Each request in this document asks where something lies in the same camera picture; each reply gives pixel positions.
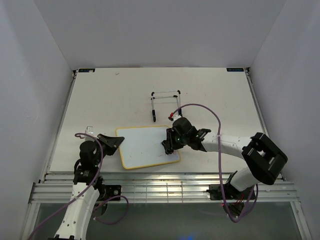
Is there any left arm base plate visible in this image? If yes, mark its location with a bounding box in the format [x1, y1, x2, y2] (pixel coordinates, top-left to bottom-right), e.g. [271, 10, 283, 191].
[97, 184, 122, 201]

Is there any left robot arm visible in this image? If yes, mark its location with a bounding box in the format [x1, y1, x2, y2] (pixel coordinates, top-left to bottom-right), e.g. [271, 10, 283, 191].
[53, 133, 129, 240]

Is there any right blue corner label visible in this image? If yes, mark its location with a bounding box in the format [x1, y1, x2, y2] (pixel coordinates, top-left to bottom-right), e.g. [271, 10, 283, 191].
[226, 67, 244, 72]

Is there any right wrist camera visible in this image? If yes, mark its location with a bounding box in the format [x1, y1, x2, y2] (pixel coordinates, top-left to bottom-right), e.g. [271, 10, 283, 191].
[168, 112, 182, 122]

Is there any left blue corner label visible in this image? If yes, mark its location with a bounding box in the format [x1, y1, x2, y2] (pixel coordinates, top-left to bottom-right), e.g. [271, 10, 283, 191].
[78, 68, 96, 73]

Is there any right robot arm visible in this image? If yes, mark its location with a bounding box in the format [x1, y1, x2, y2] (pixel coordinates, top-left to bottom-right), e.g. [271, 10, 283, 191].
[161, 117, 288, 199]

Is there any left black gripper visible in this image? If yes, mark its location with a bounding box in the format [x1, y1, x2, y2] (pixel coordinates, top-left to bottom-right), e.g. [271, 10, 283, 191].
[93, 133, 125, 166]

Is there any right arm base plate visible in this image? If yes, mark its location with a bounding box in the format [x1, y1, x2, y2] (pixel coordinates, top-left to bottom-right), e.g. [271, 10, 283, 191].
[206, 184, 256, 200]

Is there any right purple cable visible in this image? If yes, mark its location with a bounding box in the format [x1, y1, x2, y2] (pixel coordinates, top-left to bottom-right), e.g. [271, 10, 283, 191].
[172, 103, 258, 223]

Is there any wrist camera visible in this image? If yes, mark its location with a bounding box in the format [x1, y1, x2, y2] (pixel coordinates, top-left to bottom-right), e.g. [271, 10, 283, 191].
[85, 126, 95, 136]
[168, 112, 182, 122]

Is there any wire whiteboard stand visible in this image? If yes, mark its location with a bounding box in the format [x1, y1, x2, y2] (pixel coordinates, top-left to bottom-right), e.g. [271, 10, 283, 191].
[150, 89, 181, 123]

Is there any yellow framed whiteboard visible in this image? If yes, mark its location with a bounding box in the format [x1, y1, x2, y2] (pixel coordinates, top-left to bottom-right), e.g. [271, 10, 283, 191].
[115, 125, 181, 170]

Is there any blue corner label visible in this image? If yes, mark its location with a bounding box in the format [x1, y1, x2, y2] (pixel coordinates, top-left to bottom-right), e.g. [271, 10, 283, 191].
[226, 67, 244, 72]
[78, 68, 96, 73]

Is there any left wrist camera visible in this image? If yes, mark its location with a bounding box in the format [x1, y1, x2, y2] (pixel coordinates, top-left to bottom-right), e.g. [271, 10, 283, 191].
[85, 126, 95, 136]

